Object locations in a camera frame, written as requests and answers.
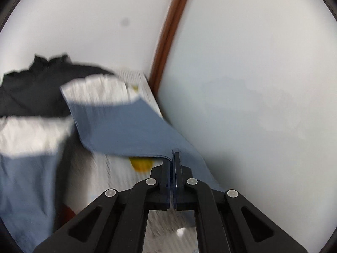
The lace fruit print tablecloth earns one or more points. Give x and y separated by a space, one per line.
115 174

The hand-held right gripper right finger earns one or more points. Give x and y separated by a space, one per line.
175 189

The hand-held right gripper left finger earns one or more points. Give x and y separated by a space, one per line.
167 187

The brown wooden door frame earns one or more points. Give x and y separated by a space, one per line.
171 31

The black cloth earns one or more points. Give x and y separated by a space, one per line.
118 126

